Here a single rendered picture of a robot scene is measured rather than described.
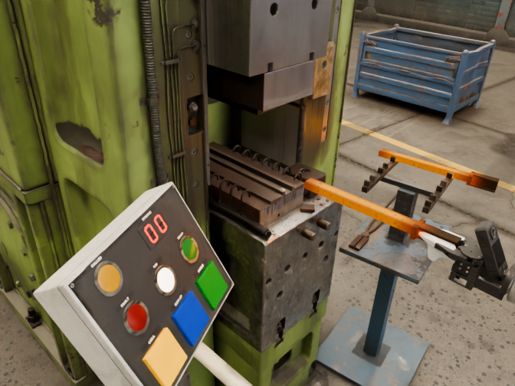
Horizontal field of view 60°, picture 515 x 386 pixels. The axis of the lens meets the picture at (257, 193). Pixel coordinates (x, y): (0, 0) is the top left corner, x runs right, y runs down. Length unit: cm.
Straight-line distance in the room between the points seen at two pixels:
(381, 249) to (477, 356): 87
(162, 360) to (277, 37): 74
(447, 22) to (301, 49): 846
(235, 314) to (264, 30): 94
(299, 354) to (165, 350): 116
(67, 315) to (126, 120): 46
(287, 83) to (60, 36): 60
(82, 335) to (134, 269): 13
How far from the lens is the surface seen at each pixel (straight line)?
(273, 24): 109
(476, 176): 174
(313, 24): 121
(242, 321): 156
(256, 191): 133
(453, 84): 489
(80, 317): 76
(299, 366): 193
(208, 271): 96
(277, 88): 115
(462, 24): 946
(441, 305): 258
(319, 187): 123
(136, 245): 84
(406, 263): 168
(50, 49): 136
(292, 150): 159
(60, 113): 141
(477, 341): 247
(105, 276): 78
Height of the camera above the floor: 166
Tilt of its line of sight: 31 degrees down
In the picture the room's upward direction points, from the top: 2 degrees clockwise
